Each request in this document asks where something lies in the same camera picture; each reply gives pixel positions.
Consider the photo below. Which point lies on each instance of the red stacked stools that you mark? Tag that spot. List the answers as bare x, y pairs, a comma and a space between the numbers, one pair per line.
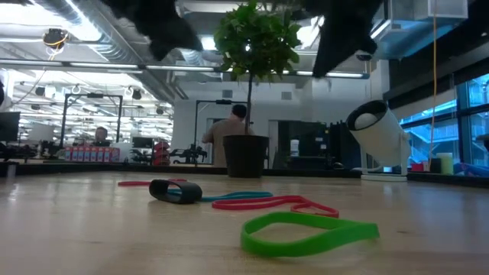
162, 153

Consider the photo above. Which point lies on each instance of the red rubber band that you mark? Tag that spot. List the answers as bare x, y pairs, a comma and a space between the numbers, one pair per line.
267, 201
133, 183

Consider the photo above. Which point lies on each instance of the black cabinet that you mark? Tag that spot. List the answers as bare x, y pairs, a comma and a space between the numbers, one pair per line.
309, 141

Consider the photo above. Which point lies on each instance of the yellow-green cup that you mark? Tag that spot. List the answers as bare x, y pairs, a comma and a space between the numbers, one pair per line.
445, 163

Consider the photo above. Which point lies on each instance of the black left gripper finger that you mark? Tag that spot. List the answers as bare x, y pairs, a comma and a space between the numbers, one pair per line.
172, 42

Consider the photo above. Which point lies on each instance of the white canister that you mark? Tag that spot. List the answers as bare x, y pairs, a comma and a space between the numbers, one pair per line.
294, 147

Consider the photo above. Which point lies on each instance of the black ceiling dome camera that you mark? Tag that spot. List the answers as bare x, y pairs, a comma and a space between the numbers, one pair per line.
55, 38

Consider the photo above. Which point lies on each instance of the small red box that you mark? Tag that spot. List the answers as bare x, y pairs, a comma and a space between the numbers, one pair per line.
417, 167

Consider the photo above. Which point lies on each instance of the blue rubber band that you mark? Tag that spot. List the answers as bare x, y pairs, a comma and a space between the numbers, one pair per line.
244, 195

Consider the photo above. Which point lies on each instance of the white cylindrical spot lamp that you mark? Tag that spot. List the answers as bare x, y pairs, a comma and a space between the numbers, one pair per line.
386, 133

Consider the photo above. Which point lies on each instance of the pink carton row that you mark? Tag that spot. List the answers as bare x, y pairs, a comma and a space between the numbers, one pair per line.
91, 154

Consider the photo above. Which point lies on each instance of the person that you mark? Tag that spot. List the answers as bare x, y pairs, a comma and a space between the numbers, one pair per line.
221, 137
101, 134

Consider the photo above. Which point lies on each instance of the wide black rubber band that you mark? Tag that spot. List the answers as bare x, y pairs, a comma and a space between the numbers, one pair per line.
191, 194

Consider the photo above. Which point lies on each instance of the black computer monitor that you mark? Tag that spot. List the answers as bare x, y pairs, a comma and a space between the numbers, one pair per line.
9, 126

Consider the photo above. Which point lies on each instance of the black camera gantry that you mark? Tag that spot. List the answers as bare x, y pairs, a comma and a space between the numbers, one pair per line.
223, 102
91, 95

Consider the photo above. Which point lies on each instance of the long ceiling light bar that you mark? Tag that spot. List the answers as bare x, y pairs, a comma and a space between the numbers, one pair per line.
114, 65

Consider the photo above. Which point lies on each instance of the green rubber band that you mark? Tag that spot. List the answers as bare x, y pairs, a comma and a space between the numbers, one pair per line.
305, 246

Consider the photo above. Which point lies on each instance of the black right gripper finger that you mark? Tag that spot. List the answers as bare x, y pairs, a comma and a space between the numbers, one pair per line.
336, 53

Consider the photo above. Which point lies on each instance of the green potted plant black pot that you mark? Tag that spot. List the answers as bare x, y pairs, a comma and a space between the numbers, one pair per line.
256, 38

